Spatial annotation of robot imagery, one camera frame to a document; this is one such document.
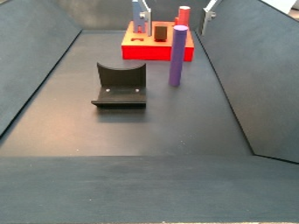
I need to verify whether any red peg board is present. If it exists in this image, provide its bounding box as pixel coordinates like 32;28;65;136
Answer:
120;20;195;62

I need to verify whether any dark brown triangular peg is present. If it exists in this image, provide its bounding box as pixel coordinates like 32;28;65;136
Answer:
153;25;167;41

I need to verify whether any dark blue rectangular peg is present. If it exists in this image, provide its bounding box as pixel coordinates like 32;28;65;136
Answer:
132;0;145;33

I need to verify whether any light blue rectangular peg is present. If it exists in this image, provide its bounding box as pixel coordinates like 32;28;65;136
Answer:
139;0;152;37

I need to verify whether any black curved holder stand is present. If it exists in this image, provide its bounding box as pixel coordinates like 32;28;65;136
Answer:
90;64;147;108

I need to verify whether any pink octagonal peg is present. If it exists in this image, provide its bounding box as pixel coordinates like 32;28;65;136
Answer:
177;6;191;26

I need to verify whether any purple round cylinder peg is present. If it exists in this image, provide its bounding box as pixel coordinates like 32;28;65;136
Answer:
168;24;188;87

